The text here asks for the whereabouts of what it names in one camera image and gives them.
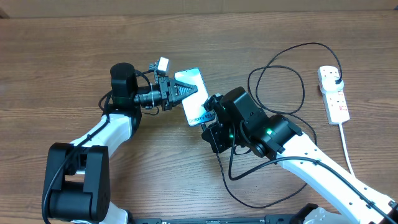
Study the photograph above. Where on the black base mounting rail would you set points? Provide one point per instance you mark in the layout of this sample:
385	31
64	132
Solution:
310	214

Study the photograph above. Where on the white power strip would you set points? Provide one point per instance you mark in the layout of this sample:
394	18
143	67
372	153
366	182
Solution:
335	103

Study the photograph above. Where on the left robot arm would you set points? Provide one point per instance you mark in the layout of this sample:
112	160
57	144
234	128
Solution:
77	178

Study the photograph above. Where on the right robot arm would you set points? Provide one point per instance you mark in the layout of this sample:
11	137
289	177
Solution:
239	122

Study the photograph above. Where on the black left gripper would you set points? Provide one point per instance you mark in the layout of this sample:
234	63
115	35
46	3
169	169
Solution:
168	88

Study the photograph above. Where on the white charger plug adapter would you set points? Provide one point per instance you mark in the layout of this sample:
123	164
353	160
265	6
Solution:
330	85

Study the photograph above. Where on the blue Samsung Galaxy smartphone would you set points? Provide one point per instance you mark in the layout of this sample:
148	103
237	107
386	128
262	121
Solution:
193	105

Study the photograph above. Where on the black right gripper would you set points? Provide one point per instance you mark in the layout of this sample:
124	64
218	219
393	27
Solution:
216	134

